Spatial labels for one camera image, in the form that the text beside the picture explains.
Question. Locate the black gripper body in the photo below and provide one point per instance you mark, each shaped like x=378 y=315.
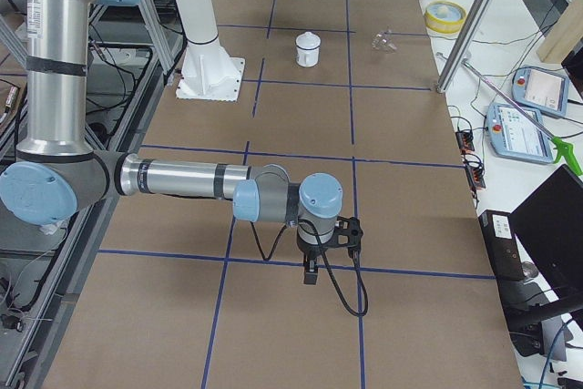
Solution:
x=311 y=253

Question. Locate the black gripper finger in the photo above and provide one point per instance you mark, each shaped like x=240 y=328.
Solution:
x=310 y=275

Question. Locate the white enamel cup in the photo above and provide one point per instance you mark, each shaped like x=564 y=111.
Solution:
x=308 y=49

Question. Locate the clear plastic funnel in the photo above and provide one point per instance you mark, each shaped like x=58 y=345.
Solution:
x=383 y=41

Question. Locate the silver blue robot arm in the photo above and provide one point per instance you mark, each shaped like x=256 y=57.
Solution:
x=56 y=173

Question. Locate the lower orange black connector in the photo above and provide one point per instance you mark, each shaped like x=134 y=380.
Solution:
x=475 y=175

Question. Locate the orange black connector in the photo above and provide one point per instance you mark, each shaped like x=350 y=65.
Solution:
x=465 y=140
x=475 y=175

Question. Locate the black computer box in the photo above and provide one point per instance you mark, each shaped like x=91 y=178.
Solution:
x=501 y=246

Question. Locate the upper orange black connector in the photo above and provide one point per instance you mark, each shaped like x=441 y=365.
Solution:
x=465 y=140

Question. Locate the white pillar with base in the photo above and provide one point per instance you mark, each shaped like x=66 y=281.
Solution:
x=208 y=71

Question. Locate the lower teach pendant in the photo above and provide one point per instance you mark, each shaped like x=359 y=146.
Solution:
x=513 y=136

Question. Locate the teach pendant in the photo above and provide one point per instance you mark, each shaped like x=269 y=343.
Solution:
x=541 y=89
x=513 y=136

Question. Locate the black monitor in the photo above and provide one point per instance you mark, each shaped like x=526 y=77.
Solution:
x=548 y=224

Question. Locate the yellow tape roll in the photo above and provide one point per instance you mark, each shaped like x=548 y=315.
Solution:
x=444 y=17

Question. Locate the upper teach pendant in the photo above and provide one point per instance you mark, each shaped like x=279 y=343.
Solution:
x=541 y=89

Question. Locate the wooden block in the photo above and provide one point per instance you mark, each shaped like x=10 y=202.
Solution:
x=564 y=35

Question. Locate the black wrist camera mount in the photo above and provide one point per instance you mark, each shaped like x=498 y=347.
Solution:
x=347 y=234

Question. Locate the green handled grabber stick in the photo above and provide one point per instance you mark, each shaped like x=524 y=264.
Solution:
x=565 y=150

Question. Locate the aluminium frame post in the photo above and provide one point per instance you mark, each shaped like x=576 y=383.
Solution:
x=462 y=43

